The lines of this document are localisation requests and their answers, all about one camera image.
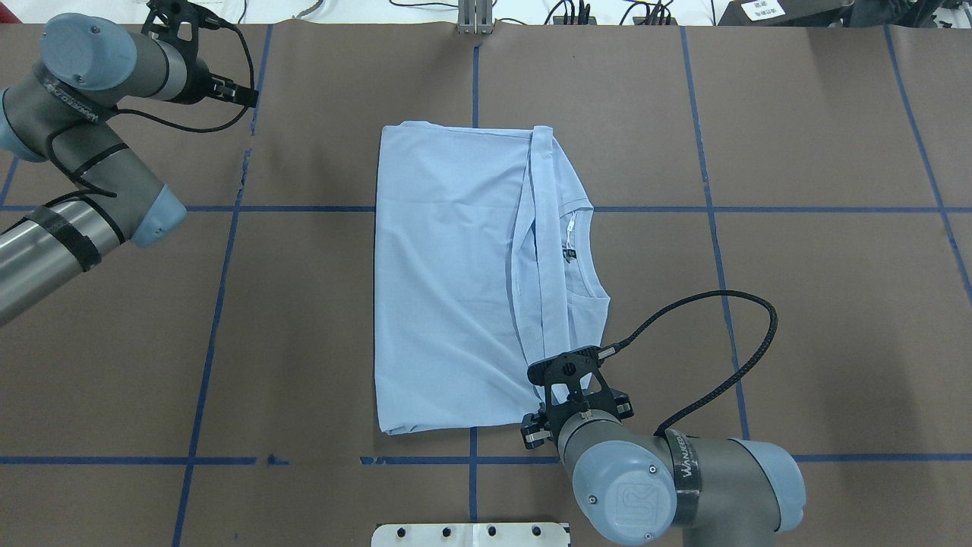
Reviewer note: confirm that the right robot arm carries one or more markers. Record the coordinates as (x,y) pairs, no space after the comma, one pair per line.
(633,488)

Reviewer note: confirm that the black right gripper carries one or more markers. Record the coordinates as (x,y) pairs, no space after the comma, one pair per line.
(534,431)

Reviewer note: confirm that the light blue t-shirt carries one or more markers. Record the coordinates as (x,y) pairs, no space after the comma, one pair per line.
(483,265)

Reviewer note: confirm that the black usb hub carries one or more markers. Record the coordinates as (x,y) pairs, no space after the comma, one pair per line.
(571,14)

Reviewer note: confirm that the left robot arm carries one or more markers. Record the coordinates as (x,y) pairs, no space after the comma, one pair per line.
(60,112)

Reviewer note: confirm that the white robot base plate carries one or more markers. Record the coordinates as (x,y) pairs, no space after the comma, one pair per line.
(473,534)

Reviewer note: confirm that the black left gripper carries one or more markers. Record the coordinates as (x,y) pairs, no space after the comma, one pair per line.
(200,82)

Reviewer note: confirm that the aluminium frame post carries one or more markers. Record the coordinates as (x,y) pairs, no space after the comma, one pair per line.
(475,17)

